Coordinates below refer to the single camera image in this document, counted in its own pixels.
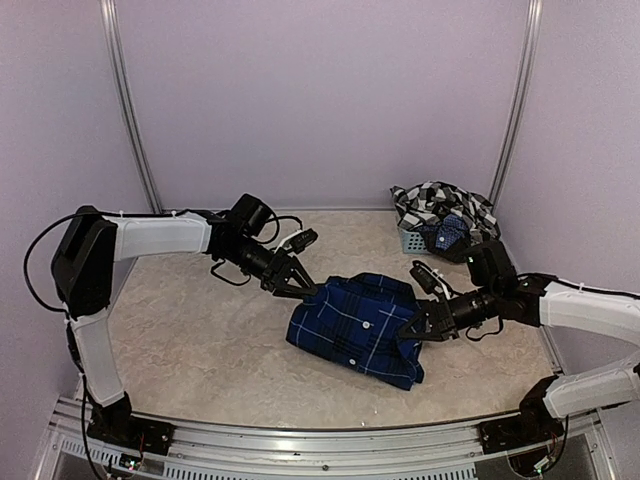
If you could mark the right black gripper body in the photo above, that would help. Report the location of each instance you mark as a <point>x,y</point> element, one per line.
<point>447,324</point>

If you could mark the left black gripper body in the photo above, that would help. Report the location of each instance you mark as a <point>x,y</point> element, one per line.
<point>272,270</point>

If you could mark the blue plaid long sleeve shirt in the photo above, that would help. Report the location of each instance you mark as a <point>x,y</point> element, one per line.
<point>354,322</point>

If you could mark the light blue plastic basket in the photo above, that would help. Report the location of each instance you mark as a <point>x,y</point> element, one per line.
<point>412,242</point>

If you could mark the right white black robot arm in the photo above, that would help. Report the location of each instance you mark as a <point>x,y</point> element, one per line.
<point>536,300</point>

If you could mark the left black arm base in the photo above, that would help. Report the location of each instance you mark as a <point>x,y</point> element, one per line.
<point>117,425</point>

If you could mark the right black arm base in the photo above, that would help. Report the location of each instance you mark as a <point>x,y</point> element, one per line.
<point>532,424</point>

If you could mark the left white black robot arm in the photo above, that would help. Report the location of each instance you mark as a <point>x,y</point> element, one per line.
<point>94,242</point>

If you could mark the small blue check shirt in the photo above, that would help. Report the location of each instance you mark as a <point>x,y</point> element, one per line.
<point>449,224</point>

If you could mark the black white checkered shirt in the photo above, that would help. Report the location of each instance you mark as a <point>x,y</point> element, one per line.
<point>431,201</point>

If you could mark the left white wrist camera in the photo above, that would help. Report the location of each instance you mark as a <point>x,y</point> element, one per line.
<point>298,241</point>

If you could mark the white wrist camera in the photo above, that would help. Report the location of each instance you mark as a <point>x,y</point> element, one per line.
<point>430,280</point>
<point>298,241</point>

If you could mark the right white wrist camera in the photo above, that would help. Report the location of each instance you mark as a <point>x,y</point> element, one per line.
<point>430,280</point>

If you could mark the front aluminium rail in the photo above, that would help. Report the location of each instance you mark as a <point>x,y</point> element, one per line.
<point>200,450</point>

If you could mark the left aluminium frame post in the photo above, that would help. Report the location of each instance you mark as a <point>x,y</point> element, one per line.
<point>110,22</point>

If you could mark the aluminium frame post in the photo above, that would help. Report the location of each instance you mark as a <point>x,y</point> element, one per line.
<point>110,22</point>
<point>517,107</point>

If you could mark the right aluminium frame post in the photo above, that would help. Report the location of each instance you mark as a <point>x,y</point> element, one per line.
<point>517,107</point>

